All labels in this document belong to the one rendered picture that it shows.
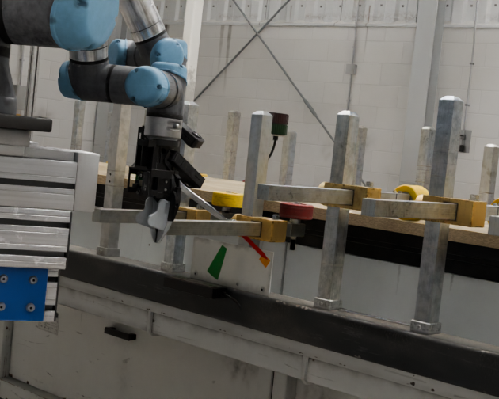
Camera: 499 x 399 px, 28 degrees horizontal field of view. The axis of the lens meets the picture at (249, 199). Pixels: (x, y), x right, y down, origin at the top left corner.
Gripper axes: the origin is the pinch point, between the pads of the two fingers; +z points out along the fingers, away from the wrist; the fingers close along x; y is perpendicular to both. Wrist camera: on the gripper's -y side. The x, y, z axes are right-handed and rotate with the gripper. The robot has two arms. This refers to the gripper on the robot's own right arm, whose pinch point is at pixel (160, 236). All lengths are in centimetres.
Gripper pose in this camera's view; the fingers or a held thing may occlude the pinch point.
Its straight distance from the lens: 205.8
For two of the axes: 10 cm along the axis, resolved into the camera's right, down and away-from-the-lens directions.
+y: -6.9, -0.4, -7.3
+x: 7.2, 1.1, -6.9
